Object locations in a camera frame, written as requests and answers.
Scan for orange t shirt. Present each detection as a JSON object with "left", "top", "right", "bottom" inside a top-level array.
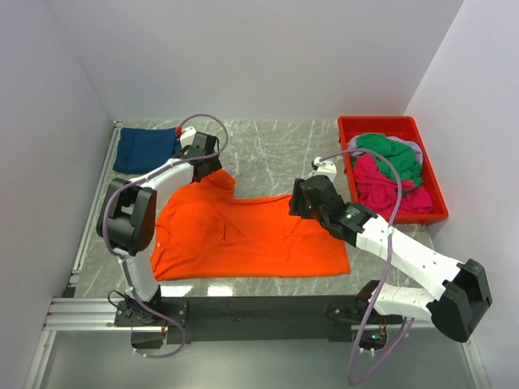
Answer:
[{"left": 150, "top": 170, "right": 350, "bottom": 281}]

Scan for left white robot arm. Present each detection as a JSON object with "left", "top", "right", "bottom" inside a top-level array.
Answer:
[{"left": 97, "top": 127, "right": 221, "bottom": 326}]

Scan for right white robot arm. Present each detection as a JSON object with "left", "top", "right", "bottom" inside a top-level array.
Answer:
[{"left": 289, "top": 175, "right": 492, "bottom": 343}]

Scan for magenta t shirt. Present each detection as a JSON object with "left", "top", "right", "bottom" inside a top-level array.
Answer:
[{"left": 353, "top": 154, "right": 433, "bottom": 215}]

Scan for folded blue t shirt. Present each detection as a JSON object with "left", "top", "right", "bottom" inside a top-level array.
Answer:
[{"left": 113, "top": 127, "right": 182, "bottom": 174}]

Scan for lavender t shirt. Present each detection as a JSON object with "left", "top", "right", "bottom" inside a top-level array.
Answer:
[{"left": 347, "top": 133, "right": 424, "bottom": 164}]

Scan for green t shirt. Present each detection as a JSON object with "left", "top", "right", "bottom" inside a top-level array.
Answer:
[{"left": 355, "top": 133, "right": 423, "bottom": 187}]

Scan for red plastic bin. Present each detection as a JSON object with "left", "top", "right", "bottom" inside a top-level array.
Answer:
[{"left": 337, "top": 116, "right": 448, "bottom": 224}]

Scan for black base beam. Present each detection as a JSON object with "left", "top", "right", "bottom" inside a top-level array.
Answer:
[{"left": 114, "top": 295, "right": 368, "bottom": 348}]

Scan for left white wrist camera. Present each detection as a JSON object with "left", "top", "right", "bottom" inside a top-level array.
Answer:
[{"left": 175, "top": 126, "right": 197, "bottom": 147}]

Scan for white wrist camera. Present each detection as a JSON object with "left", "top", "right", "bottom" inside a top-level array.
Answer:
[
  {"left": 175, "top": 126, "right": 197, "bottom": 147},
  {"left": 309, "top": 156, "right": 337, "bottom": 182}
]

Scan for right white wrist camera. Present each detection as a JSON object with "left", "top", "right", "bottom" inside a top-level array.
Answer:
[{"left": 309, "top": 156, "right": 337, "bottom": 182}]

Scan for aluminium frame rail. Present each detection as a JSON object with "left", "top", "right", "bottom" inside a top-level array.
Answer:
[{"left": 24, "top": 119, "right": 125, "bottom": 389}]

